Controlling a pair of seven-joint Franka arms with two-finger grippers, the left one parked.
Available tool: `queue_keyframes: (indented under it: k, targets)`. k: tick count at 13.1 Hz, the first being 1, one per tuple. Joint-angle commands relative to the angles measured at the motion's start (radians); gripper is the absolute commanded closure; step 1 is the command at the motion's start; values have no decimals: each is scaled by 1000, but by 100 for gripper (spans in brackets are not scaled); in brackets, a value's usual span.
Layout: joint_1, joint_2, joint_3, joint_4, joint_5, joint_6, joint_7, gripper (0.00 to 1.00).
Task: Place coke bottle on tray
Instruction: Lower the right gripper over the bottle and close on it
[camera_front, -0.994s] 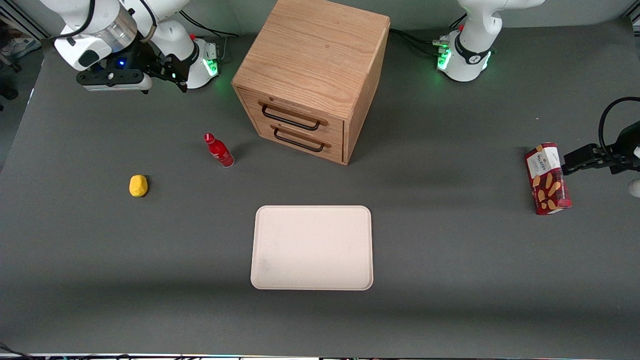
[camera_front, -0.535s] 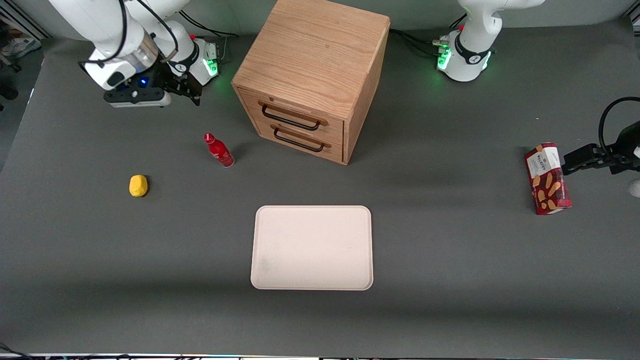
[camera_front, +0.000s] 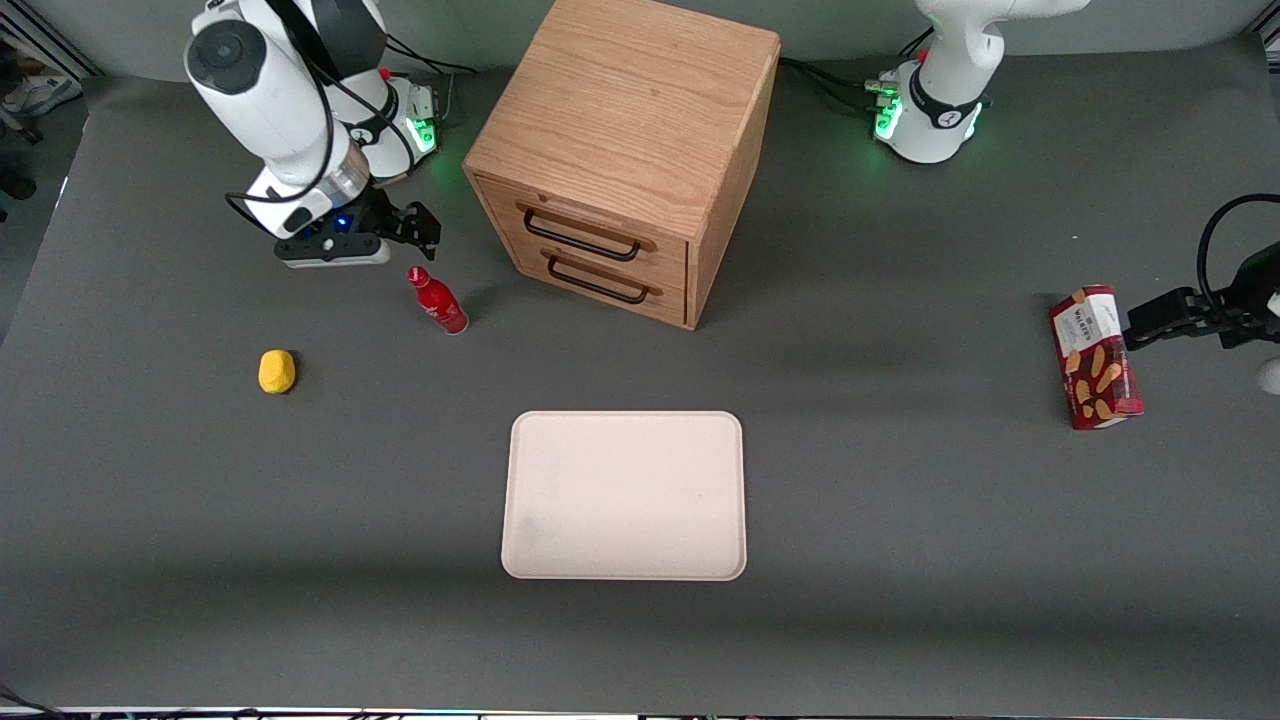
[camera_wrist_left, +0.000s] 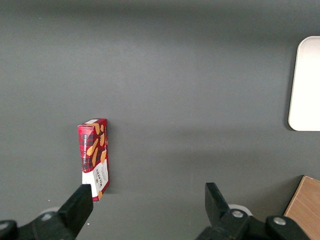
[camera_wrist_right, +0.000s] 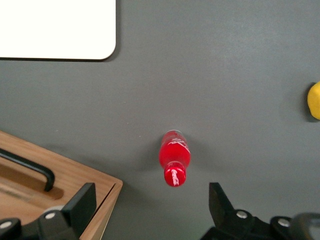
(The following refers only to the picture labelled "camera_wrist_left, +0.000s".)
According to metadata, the red shortbread cookie box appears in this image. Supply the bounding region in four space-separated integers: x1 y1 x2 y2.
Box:
76 118 110 203

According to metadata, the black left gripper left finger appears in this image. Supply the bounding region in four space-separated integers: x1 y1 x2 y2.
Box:
0 183 94 240

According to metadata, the wooden drawer cabinet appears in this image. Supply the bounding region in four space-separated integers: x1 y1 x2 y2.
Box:
283 175 320 240

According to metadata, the cream rectangular tray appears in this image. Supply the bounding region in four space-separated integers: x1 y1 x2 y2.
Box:
287 35 320 132

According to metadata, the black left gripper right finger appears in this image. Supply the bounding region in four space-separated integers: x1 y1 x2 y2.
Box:
194 182 311 240

